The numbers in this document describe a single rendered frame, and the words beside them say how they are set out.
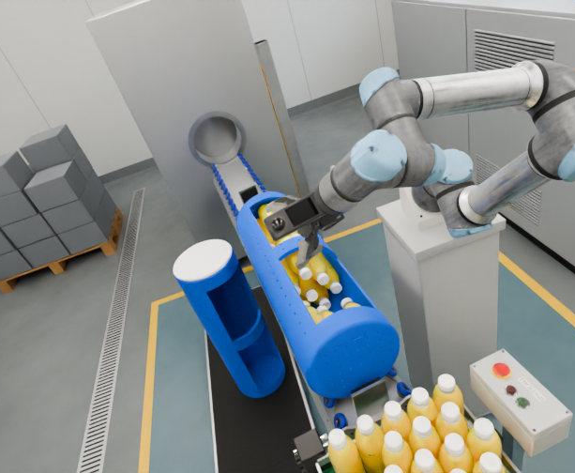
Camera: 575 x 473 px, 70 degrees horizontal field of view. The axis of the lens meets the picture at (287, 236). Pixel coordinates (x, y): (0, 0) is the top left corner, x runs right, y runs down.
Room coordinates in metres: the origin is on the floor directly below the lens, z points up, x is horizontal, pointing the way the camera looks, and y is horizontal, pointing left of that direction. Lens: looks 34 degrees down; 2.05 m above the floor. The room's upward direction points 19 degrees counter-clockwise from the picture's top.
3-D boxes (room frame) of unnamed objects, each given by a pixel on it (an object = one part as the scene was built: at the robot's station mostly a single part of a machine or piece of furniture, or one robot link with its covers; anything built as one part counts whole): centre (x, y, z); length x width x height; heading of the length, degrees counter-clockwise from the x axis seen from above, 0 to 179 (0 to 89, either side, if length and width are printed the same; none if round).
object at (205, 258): (1.55, 0.39, 1.03); 0.28 x 0.28 x 0.01
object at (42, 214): (4.15, 2.35, 0.59); 1.20 x 0.80 x 1.19; 92
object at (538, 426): (0.51, -0.39, 1.05); 0.20 x 0.10 x 0.10; 8
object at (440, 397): (0.57, -0.25, 1.00); 0.07 x 0.07 x 0.19
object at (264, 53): (2.19, -0.18, 0.85); 0.06 x 0.06 x 1.70; 8
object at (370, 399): (0.67, -0.07, 0.99); 0.10 x 0.02 x 0.12; 98
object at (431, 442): (0.49, -0.15, 1.00); 0.07 x 0.07 x 0.19
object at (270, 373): (1.55, 0.39, 0.59); 0.28 x 0.28 x 0.88
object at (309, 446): (0.60, 0.12, 0.95); 0.10 x 0.07 x 0.10; 98
